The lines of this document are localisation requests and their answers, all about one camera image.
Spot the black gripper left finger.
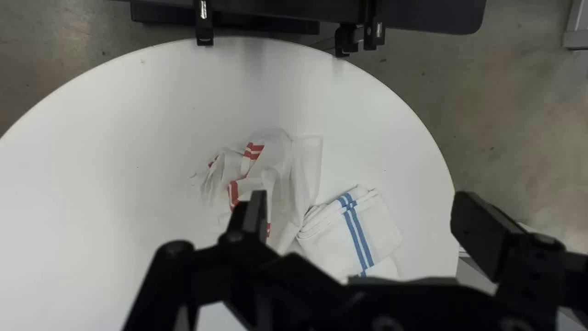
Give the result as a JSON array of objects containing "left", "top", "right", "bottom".
[{"left": 121, "top": 189, "right": 350, "bottom": 331}]

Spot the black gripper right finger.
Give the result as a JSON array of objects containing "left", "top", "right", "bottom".
[{"left": 449, "top": 189, "right": 588, "bottom": 331}]

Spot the red striped white towel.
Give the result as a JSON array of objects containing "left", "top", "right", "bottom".
[{"left": 190, "top": 127, "right": 326, "bottom": 256}]

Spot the blue striped white towel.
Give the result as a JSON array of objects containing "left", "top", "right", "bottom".
[{"left": 291, "top": 182, "right": 405, "bottom": 285}]

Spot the black clamp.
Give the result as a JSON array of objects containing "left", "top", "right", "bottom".
[
  {"left": 332, "top": 22, "right": 359, "bottom": 59},
  {"left": 361, "top": 0, "right": 387, "bottom": 52},
  {"left": 190, "top": 0, "right": 216, "bottom": 48}
]

